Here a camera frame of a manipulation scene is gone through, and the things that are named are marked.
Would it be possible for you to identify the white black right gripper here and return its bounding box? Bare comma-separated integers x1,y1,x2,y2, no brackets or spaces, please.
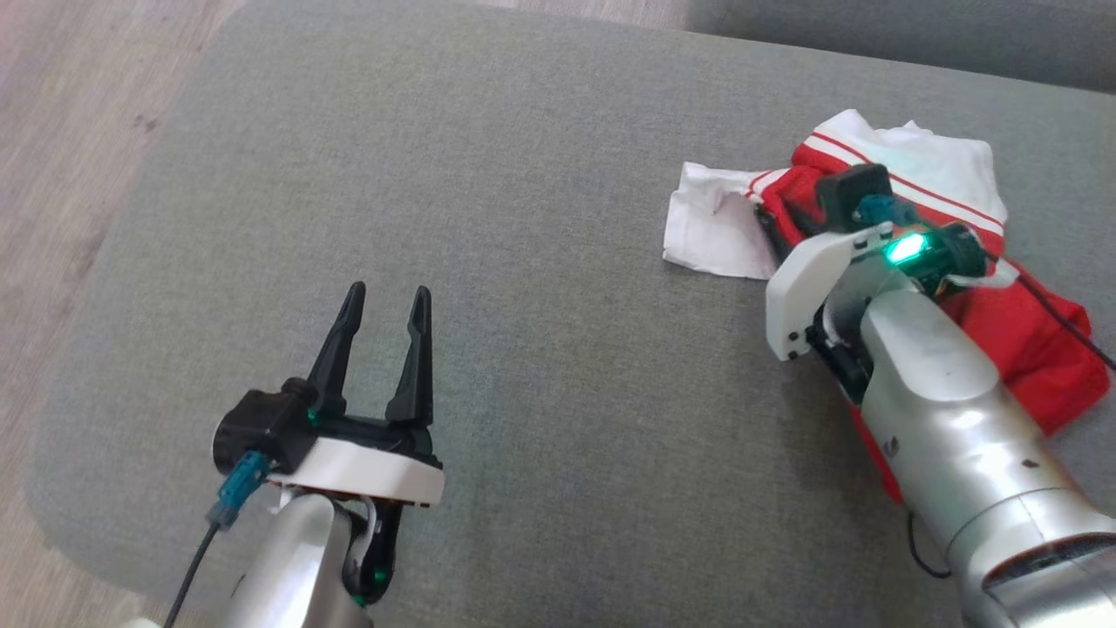
754,199,896,364

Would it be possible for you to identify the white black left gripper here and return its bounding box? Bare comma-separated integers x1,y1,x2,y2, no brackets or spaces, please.
266,281,446,509

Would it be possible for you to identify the red white sports jersey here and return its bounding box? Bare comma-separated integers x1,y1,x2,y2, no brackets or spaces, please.
663,109,1113,507

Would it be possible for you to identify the grey fabric sofa seat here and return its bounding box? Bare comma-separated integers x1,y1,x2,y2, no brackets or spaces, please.
26,0,1116,628

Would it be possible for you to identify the black cable with teal plug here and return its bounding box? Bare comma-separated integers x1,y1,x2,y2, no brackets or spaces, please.
161,449,271,628
859,196,1116,578

